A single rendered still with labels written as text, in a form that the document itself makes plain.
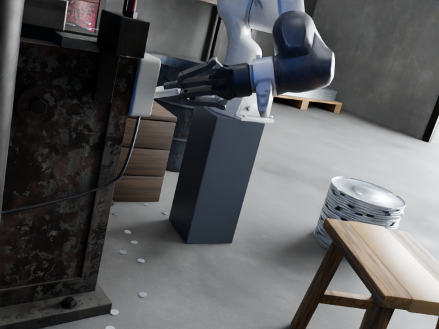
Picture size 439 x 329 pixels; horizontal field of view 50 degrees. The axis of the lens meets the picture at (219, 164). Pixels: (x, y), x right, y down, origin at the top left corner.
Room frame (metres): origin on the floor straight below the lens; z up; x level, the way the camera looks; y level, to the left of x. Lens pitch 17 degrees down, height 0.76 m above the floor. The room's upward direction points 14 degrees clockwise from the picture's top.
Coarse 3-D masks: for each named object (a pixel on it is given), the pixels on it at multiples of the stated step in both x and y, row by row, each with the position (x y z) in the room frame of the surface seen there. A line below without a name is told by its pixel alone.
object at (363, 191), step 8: (336, 184) 1.78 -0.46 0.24; (344, 184) 1.81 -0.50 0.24; (352, 184) 1.84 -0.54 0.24; (360, 184) 1.87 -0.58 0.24; (368, 184) 1.90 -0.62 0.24; (344, 192) 1.71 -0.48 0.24; (352, 192) 1.73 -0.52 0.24; (360, 192) 1.74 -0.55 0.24; (368, 192) 1.77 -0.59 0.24; (376, 192) 1.79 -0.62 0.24; (384, 192) 1.84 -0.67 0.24; (392, 192) 1.85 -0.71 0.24; (360, 200) 1.64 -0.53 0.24; (368, 200) 1.68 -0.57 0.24; (376, 200) 1.70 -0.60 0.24; (384, 200) 1.73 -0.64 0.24; (392, 200) 1.75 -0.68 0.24; (400, 200) 1.78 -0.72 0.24; (384, 208) 1.63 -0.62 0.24; (400, 208) 1.67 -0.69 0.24
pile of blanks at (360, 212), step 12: (336, 192) 1.74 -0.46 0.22; (324, 204) 1.78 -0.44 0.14; (336, 204) 1.70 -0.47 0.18; (348, 204) 1.68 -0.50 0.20; (360, 204) 1.64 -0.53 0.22; (324, 216) 1.74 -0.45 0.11; (336, 216) 1.68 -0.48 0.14; (348, 216) 1.67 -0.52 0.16; (360, 216) 1.66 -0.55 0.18; (372, 216) 1.64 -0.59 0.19; (384, 216) 1.63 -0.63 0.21; (396, 216) 1.68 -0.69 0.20; (396, 228) 1.71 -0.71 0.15; (324, 240) 1.70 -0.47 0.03
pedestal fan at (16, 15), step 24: (0, 0) 0.27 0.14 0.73; (24, 0) 0.29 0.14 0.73; (0, 24) 0.27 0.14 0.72; (0, 48) 0.27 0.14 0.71; (0, 72) 0.27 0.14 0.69; (0, 96) 0.27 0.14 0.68; (0, 120) 0.28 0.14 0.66; (0, 144) 0.28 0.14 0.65; (0, 168) 0.28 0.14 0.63; (0, 192) 0.28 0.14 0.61; (0, 216) 0.29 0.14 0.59
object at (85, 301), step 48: (48, 48) 0.90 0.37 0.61; (96, 48) 0.96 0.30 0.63; (48, 96) 0.90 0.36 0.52; (48, 144) 0.92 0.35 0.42; (96, 144) 0.99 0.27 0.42; (48, 192) 0.93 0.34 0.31; (96, 192) 1.00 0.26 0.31; (0, 240) 0.87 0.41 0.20; (48, 240) 0.94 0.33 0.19; (96, 240) 1.01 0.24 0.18; (0, 288) 0.88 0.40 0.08; (48, 288) 0.95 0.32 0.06; (96, 288) 1.04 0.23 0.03
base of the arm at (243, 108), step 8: (216, 96) 1.54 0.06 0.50; (232, 104) 1.50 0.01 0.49; (240, 104) 1.50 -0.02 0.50; (248, 104) 1.52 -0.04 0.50; (256, 104) 1.54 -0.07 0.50; (224, 112) 1.50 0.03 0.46; (232, 112) 1.50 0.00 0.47; (240, 112) 1.50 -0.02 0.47; (248, 112) 1.53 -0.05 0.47; (256, 112) 1.55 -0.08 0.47; (248, 120) 1.50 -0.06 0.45; (256, 120) 1.52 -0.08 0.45; (264, 120) 1.55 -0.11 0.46; (272, 120) 1.57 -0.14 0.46
